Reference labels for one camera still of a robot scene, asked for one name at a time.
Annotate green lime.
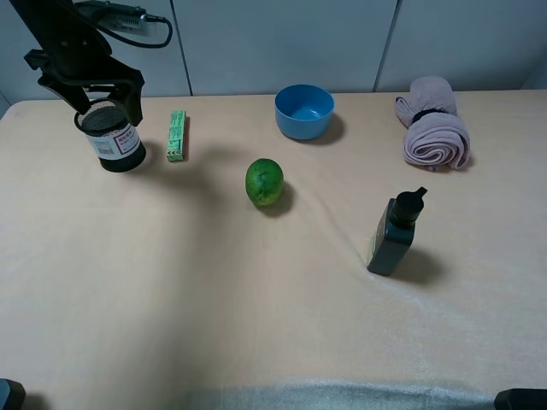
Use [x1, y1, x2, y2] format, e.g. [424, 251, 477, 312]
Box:
[245, 158, 285, 207]

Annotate black base corner right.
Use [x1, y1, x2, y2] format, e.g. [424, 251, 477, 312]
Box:
[494, 389, 547, 410]

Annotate blue plastic bowl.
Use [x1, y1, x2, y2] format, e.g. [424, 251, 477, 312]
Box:
[274, 84, 335, 141]

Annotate black mesh pen holder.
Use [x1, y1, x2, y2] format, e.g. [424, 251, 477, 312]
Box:
[74, 98, 146, 173]

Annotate black base corner left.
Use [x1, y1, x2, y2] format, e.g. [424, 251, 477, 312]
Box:
[0, 378, 26, 410]

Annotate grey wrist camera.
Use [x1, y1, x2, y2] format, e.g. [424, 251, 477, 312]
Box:
[74, 1, 149, 36]

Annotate dark green pump bottle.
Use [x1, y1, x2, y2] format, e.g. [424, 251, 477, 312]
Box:
[366, 187, 427, 276]

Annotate rolled pink towel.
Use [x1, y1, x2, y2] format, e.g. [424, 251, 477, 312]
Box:
[394, 76, 471, 171]

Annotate black base corner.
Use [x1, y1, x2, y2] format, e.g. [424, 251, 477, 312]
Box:
[0, 378, 26, 410]
[494, 389, 547, 410]

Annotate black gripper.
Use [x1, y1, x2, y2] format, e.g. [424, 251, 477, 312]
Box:
[25, 25, 144, 125]

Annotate green rectangular box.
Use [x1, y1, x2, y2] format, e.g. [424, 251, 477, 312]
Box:
[166, 110, 187, 162]

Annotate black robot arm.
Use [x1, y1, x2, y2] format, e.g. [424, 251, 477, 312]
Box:
[11, 1, 144, 126]

